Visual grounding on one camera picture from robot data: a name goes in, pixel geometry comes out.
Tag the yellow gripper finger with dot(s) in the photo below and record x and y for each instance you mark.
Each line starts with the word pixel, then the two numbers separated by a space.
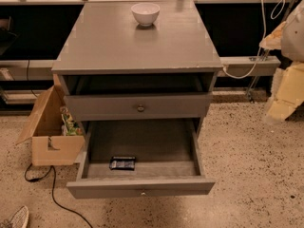
pixel 287 93
pixel 273 40

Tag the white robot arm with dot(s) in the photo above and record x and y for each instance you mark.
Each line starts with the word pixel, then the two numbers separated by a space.
pixel 288 84

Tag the closed grey upper drawer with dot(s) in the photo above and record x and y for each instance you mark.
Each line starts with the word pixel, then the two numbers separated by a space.
pixel 137 106

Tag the open grey middle drawer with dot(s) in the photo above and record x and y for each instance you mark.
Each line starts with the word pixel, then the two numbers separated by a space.
pixel 168 161

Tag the grey wooden drawer cabinet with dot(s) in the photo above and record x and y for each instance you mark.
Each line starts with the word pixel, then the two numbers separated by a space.
pixel 110 53

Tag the white ceramic bowl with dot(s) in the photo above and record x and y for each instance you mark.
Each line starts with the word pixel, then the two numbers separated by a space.
pixel 145 13

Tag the green snack bag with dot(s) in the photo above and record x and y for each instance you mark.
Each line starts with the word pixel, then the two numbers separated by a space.
pixel 69 127

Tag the open cardboard box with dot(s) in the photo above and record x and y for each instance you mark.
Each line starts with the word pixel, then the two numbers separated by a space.
pixel 50 145

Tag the white mesh shoe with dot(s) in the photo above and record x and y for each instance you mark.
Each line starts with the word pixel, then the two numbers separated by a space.
pixel 19 219

